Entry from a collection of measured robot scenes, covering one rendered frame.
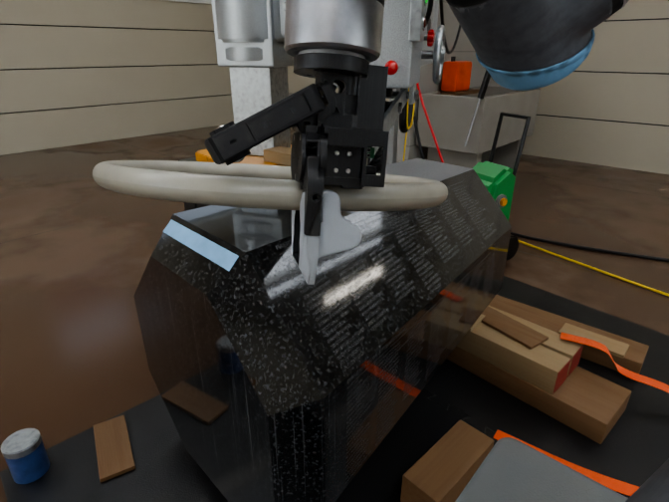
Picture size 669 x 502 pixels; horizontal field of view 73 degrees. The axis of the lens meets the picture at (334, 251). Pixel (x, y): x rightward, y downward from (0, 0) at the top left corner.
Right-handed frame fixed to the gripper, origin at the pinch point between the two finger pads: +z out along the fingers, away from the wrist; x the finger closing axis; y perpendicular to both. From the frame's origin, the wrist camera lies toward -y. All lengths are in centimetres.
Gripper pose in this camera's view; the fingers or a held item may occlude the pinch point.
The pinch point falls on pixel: (300, 264)
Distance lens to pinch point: 46.6
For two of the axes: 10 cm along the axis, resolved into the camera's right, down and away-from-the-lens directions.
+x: -2.3, -2.4, 9.4
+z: -0.6, 9.7, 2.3
